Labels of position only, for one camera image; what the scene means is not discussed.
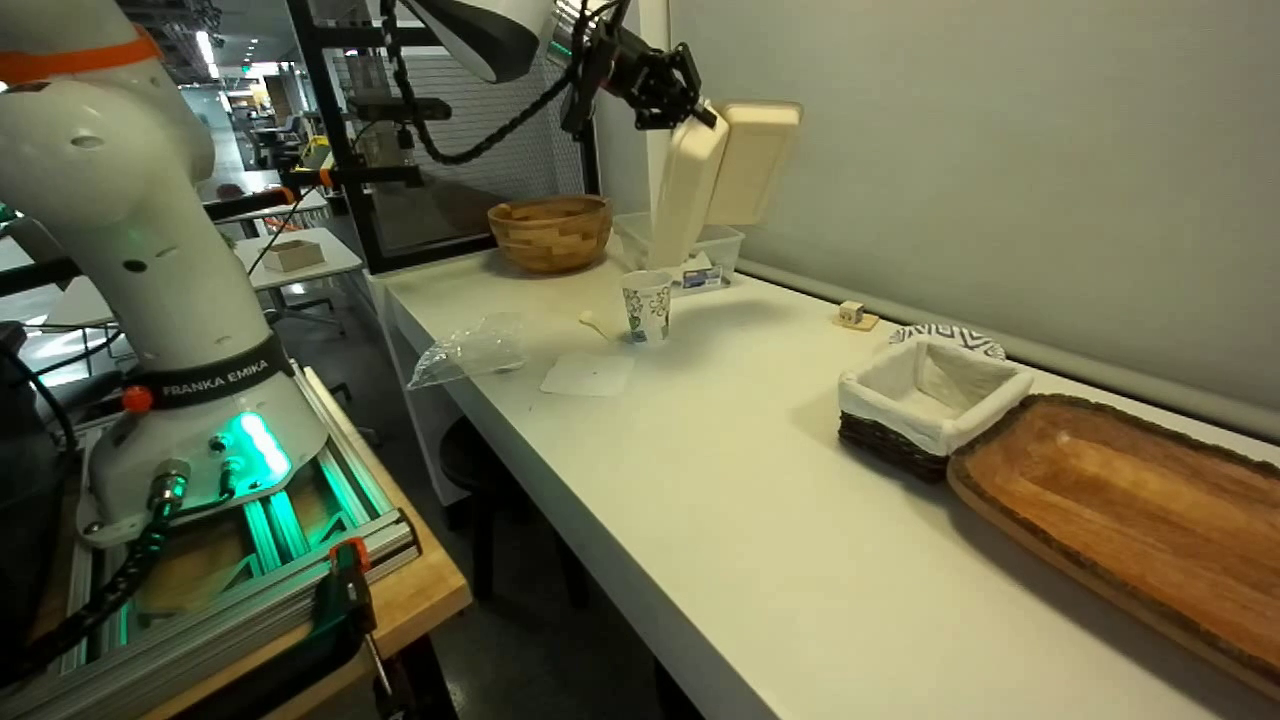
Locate cloth lined dark basket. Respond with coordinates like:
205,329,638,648
841,340,1030,484

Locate wooden base board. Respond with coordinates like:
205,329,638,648
146,406,470,720

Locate clear plastic storage bin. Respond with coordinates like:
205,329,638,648
608,213,745,291

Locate patterned paper cup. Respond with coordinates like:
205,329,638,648
621,274,672,348

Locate clear plastic bag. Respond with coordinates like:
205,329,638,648
404,320,526,394

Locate large wooden tray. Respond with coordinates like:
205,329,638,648
949,398,1280,697

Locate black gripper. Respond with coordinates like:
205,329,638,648
584,30,718,127

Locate woven wooden bowl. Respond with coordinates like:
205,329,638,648
486,195,613,278

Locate black white patterned dish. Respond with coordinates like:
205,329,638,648
892,324,1005,361

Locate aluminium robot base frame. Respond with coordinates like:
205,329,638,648
0,368,407,720

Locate beige clamshell lunch pack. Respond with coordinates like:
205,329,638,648
646,104,804,270

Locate black orange clamp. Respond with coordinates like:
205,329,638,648
310,540,393,691

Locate small yellow white object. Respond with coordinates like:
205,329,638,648
835,304,879,332

